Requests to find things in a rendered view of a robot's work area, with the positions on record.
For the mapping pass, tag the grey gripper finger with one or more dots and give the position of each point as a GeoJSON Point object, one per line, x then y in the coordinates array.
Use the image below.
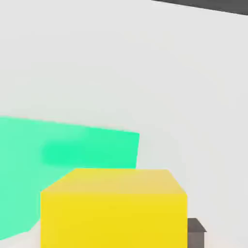
{"type": "Point", "coordinates": [195, 235]}

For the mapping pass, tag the small yellow cube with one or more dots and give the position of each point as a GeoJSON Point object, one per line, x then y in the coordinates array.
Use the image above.
{"type": "Point", "coordinates": [114, 213]}

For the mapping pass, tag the large green box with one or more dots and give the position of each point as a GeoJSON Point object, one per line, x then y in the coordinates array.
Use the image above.
{"type": "Point", "coordinates": [58, 151]}

